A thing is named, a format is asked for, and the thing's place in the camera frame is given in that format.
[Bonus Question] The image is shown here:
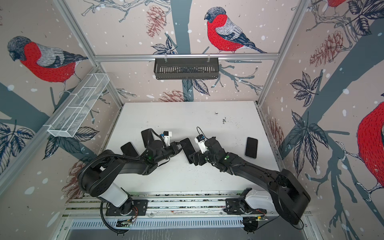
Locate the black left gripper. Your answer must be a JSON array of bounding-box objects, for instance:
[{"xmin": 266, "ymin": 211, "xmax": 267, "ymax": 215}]
[{"xmin": 154, "ymin": 142, "xmax": 187, "ymax": 164}]

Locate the phone with black screen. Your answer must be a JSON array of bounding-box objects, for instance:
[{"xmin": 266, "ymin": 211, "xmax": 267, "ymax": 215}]
[{"xmin": 180, "ymin": 138, "xmax": 196, "ymax": 164}]

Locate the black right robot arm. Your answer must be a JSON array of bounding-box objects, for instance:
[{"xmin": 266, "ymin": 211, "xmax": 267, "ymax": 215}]
[{"xmin": 182, "ymin": 137, "xmax": 311, "ymax": 225}]

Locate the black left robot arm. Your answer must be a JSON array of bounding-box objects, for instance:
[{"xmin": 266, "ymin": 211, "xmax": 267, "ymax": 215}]
[{"xmin": 78, "ymin": 129, "xmax": 186, "ymax": 208}]

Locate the phone far left black screen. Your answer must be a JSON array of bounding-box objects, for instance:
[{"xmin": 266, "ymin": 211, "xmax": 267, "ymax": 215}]
[{"xmin": 121, "ymin": 142, "xmax": 139, "ymax": 158}]

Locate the phone right side black screen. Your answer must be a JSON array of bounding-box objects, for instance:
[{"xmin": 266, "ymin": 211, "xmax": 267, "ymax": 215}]
[{"xmin": 245, "ymin": 137, "xmax": 258, "ymax": 159}]

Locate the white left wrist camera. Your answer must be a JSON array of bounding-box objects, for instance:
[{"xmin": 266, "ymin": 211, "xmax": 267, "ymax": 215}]
[{"xmin": 161, "ymin": 131, "xmax": 172, "ymax": 147}]

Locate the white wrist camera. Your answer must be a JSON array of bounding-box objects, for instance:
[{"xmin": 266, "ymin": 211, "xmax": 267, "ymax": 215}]
[
  {"xmin": 161, "ymin": 131, "xmax": 172, "ymax": 147},
  {"xmin": 195, "ymin": 134, "xmax": 208, "ymax": 154}
]

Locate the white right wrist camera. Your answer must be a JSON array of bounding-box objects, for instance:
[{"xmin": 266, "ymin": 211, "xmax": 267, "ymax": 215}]
[{"xmin": 195, "ymin": 134, "xmax": 208, "ymax": 154}]

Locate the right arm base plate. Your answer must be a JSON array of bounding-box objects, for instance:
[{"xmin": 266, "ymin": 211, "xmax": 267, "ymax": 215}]
[{"xmin": 223, "ymin": 199, "xmax": 267, "ymax": 215}]

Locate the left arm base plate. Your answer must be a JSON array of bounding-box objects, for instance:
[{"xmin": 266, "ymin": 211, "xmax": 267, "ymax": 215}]
[{"xmin": 106, "ymin": 200, "xmax": 149, "ymax": 217}]

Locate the black wall basket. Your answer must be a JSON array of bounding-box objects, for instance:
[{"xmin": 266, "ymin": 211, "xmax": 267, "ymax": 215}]
[{"xmin": 154, "ymin": 58, "xmax": 220, "ymax": 80}]

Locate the white wire mesh basket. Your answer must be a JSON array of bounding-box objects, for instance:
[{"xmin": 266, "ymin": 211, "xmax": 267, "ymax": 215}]
[{"xmin": 48, "ymin": 73, "xmax": 110, "ymax": 138}]

